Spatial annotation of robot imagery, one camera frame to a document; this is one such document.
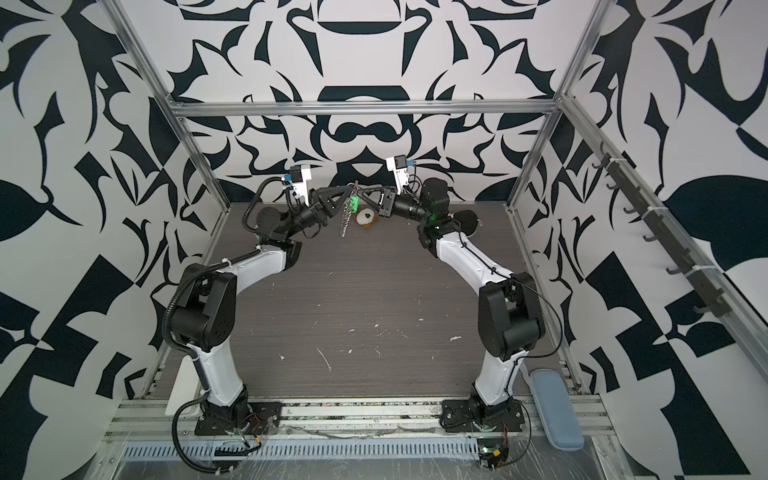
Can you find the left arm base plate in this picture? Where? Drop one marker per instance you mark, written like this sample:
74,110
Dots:
252,418

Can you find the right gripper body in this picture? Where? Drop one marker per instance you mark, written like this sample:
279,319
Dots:
409,209

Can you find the pink plush doll black hair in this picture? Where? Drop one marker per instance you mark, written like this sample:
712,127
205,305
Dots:
466,221

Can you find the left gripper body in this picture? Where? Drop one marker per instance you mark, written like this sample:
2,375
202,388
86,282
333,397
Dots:
313,215

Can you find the blue grey pad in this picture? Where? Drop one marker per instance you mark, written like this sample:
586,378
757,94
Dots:
555,409

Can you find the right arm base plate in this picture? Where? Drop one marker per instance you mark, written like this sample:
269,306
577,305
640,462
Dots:
472,415

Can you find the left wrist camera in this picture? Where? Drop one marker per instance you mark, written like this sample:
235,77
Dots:
298,178

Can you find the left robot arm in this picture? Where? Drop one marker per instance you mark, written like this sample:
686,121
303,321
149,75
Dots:
201,315

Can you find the small green key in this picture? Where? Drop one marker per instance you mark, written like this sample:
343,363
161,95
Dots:
354,204

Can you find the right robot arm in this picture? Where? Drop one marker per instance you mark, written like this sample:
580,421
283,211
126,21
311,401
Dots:
510,319

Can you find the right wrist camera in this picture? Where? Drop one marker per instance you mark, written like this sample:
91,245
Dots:
398,165

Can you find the brown white plush toy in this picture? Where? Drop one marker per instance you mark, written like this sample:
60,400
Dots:
366,218

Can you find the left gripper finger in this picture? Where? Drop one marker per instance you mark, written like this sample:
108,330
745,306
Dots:
337,193
336,203

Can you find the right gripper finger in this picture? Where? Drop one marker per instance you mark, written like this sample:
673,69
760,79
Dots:
371,202
367,190

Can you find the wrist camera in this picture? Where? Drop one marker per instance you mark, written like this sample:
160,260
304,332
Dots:
398,165
298,178

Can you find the black wall hook rail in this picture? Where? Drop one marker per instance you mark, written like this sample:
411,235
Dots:
666,231

